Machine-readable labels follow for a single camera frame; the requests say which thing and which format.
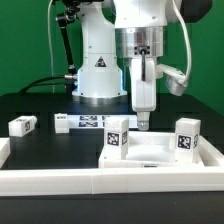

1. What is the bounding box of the white marker base plate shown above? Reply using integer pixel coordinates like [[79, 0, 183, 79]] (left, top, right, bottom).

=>
[[54, 112, 139, 134]]

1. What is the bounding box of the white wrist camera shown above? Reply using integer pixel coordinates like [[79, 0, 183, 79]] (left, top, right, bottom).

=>
[[165, 67, 188, 96]]

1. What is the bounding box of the black cable bundle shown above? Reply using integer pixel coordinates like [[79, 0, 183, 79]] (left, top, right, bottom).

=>
[[18, 75, 79, 94]]

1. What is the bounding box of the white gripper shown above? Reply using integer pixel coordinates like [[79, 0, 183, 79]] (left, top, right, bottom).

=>
[[130, 58, 156, 130]]

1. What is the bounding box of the white square tabletop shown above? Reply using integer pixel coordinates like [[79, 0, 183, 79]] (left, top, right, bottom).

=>
[[98, 131, 204, 168]]

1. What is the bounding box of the white U-shaped obstacle fence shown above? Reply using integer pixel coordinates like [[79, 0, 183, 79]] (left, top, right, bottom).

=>
[[0, 138, 224, 196]]

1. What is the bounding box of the white thin cable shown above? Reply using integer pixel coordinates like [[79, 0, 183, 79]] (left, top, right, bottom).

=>
[[47, 0, 56, 94]]

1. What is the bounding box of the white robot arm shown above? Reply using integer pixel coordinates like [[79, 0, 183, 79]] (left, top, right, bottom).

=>
[[55, 0, 213, 131]]

